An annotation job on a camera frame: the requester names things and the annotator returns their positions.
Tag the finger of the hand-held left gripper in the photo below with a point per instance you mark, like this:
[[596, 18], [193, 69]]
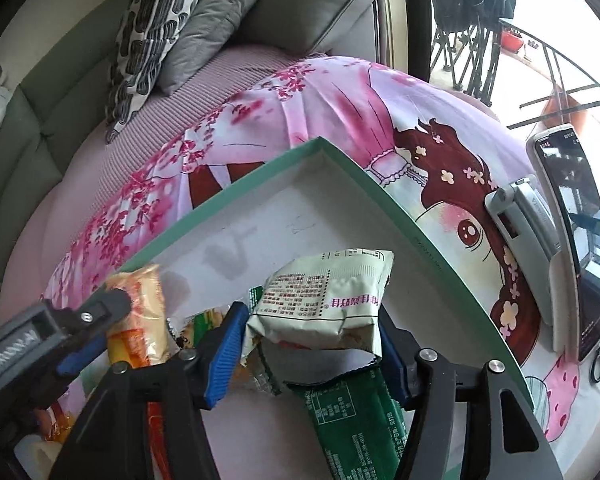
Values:
[[105, 307], [82, 357]]

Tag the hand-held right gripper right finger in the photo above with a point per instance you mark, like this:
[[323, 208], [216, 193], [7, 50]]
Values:
[[392, 360]]

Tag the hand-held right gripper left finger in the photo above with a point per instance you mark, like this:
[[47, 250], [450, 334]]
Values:
[[225, 355]]

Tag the orange yellow cake packet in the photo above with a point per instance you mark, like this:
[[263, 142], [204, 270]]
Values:
[[145, 310]]

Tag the wide dark green packet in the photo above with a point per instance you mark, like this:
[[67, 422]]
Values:
[[350, 420]]

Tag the white packet with green print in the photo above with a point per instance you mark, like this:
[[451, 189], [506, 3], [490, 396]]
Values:
[[320, 300]]

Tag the round pastry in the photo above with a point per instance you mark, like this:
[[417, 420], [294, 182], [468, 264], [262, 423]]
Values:
[[35, 455]]

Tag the teal cardboard box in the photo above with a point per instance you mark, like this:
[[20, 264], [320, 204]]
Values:
[[280, 210]]

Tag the pink ribbed sofa cover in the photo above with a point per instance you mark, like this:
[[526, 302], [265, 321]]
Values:
[[130, 135]]

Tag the grey folding phone stand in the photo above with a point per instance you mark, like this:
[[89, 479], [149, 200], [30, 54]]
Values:
[[530, 230]]

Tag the grey sofa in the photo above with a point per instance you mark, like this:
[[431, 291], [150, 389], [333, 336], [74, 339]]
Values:
[[35, 110]]

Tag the smartphone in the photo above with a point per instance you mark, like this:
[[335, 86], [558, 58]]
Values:
[[580, 240]]

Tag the printed pink blanket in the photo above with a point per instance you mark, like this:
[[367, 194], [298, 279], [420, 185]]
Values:
[[330, 110]]

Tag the black and white patterned pillow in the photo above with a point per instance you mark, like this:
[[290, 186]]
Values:
[[150, 35]]

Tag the orange flower pot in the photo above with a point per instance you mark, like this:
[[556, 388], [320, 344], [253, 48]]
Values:
[[562, 110]]

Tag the dark grey pillow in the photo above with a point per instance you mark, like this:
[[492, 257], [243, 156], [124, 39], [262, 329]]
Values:
[[215, 20]]

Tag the black balcony railing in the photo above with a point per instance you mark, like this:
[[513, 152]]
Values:
[[555, 60]]

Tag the black drying rack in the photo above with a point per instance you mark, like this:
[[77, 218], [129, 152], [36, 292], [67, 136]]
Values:
[[470, 10]]

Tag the dark window frame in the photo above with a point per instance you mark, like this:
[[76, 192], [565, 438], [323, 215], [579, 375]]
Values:
[[415, 10]]

